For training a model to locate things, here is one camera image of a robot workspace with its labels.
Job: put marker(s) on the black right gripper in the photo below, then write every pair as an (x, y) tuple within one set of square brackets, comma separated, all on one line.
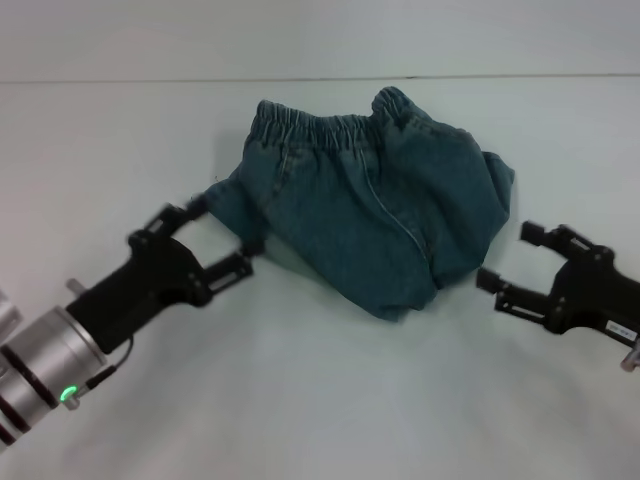
[(590, 295)]

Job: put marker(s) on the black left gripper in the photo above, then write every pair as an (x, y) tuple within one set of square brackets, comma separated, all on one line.
[(150, 285)]

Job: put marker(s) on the blue denim shorts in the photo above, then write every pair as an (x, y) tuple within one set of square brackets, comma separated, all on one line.
[(360, 210)]

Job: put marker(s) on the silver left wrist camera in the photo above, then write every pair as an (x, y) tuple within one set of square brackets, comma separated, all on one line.
[(9, 315)]

